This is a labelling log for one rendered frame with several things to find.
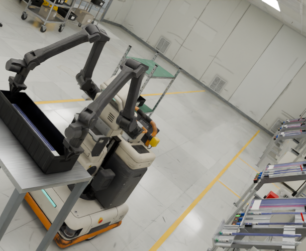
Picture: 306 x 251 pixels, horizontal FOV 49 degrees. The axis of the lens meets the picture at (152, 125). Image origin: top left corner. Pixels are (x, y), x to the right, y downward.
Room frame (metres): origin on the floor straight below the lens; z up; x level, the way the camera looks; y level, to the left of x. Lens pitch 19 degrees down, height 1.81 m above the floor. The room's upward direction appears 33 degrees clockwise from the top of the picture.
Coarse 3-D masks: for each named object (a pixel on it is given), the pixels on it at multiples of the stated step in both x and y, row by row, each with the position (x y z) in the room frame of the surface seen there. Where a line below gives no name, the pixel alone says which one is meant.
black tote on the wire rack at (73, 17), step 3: (57, 9) 7.51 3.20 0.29; (60, 9) 7.48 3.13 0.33; (63, 9) 7.69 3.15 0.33; (66, 9) 7.78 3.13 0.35; (57, 12) 7.51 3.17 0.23; (60, 12) 7.48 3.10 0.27; (63, 12) 7.46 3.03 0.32; (66, 12) 7.42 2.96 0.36; (72, 12) 7.83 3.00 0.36; (63, 15) 7.45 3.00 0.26; (69, 15) 7.54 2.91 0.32; (72, 15) 7.61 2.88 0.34; (75, 15) 7.70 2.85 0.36; (69, 18) 7.59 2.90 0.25; (72, 18) 7.66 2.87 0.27; (75, 18) 7.76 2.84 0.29
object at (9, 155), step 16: (0, 128) 1.55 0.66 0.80; (0, 144) 1.43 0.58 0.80; (16, 144) 1.51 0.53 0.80; (0, 160) 1.33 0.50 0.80; (16, 160) 1.39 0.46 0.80; (32, 160) 1.47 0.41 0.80; (16, 176) 1.29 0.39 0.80; (32, 176) 1.36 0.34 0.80; (48, 176) 1.43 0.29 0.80; (64, 176) 1.50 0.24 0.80; (80, 176) 1.58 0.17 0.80; (16, 192) 1.25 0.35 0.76; (80, 192) 1.63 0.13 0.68; (16, 208) 1.27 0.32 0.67; (64, 208) 1.62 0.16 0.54; (0, 224) 1.25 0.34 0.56; (48, 240) 1.61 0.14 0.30
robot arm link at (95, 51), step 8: (88, 32) 1.91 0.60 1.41; (96, 32) 1.89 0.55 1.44; (104, 32) 1.99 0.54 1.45; (104, 40) 1.96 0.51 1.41; (96, 48) 1.98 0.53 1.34; (88, 56) 2.03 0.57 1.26; (96, 56) 2.01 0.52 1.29; (88, 64) 2.02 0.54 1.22; (80, 72) 2.09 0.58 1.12; (88, 72) 2.05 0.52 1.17; (88, 80) 2.05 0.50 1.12; (88, 88) 2.09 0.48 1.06
